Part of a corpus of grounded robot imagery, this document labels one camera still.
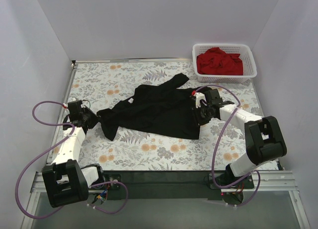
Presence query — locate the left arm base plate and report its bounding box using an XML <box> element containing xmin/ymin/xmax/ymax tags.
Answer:
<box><xmin>89</xmin><ymin>174</ymin><xmax>122</xmax><ymax>190</ymax></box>

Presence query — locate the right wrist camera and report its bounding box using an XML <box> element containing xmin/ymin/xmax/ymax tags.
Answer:
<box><xmin>192</xmin><ymin>91</ymin><xmax>205</xmax><ymax>108</ymax></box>

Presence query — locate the red t-shirt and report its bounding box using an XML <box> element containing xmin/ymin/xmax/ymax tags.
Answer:
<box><xmin>196</xmin><ymin>47</ymin><xmax>243</xmax><ymax>76</ymax></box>

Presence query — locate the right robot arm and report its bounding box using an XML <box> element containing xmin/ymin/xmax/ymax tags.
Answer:
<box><xmin>191</xmin><ymin>89</ymin><xmax>287</xmax><ymax>189</ymax></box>

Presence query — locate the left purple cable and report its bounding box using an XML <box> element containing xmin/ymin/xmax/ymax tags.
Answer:
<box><xmin>15</xmin><ymin>101</ymin><xmax>129</xmax><ymax>219</ymax></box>

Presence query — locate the aluminium table frame rail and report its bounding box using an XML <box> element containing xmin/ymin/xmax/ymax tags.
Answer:
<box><xmin>21</xmin><ymin>57</ymin><xmax>310</xmax><ymax>229</ymax></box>

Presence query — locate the black t-shirt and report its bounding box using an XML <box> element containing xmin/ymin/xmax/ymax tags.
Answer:
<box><xmin>96</xmin><ymin>74</ymin><xmax>200</xmax><ymax>141</ymax></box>

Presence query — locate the white plastic basket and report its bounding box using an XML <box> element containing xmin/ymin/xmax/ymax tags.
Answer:
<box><xmin>192</xmin><ymin>43</ymin><xmax>257</xmax><ymax>83</ymax></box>

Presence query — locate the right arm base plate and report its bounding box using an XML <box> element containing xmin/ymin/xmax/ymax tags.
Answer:
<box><xmin>203</xmin><ymin>172</ymin><xmax>254</xmax><ymax>189</ymax></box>

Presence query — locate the floral table mat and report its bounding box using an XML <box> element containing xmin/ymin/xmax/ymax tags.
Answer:
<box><xmin>48</xmin><ymin>61</ymin><xmax>279</xmax><ymax>171</ymax></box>

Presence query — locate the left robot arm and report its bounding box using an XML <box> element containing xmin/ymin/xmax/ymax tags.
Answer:
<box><xmin>42</xmin><ymin>100</ymin><xmax>106</xmax><ymax>208</ymax></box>

